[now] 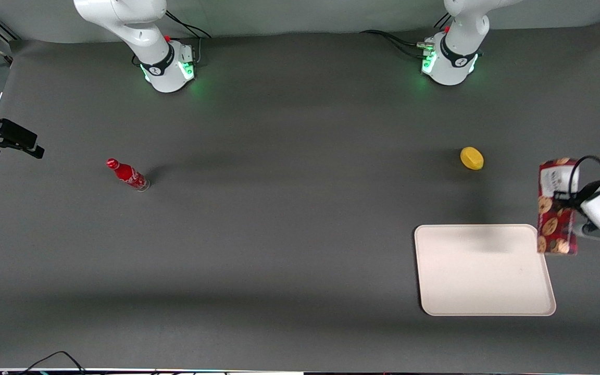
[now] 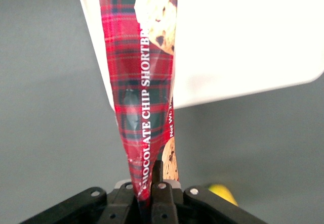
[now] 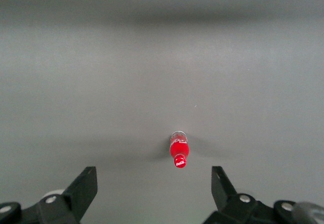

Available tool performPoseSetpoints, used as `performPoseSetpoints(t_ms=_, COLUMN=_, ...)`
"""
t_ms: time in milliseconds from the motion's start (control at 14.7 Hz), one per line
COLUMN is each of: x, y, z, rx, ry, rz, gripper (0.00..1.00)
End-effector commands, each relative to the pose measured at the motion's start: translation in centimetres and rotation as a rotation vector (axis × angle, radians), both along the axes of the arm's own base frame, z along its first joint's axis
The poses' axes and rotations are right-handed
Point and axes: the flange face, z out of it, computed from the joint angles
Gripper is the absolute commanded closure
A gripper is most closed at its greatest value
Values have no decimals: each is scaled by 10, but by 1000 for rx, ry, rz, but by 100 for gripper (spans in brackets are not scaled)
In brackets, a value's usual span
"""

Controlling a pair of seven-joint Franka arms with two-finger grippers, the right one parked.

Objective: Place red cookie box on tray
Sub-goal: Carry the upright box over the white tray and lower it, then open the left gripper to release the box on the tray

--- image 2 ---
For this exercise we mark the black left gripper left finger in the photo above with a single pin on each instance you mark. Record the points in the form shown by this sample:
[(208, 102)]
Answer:
[(119, 208)]

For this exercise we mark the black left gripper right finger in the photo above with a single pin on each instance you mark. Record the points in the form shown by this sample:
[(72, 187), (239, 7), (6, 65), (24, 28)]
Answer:
[(164, 206)]

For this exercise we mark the red tartan cookie box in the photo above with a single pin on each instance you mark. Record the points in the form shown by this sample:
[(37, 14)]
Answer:
[(134, 82)]

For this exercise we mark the white rectangular tray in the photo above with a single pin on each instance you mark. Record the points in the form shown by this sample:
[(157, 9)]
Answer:
[(240, 37)]

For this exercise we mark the yellow toy lemon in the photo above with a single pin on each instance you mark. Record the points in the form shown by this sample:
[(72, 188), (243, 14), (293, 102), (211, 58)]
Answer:
[(224, 192)]

